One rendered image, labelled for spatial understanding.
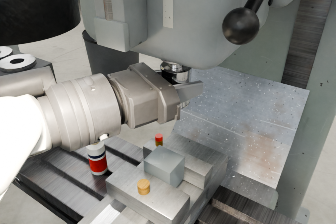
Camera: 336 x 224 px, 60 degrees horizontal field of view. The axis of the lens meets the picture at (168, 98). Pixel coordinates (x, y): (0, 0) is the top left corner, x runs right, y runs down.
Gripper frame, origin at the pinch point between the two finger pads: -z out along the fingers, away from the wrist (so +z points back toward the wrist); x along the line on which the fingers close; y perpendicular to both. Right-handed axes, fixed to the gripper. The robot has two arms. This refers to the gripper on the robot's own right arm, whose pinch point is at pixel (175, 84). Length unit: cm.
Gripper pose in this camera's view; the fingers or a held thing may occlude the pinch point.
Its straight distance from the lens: 44.8
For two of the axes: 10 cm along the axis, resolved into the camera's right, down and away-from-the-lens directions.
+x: -5.3, -4.6, 7.2
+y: -0.1, 8.5, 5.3
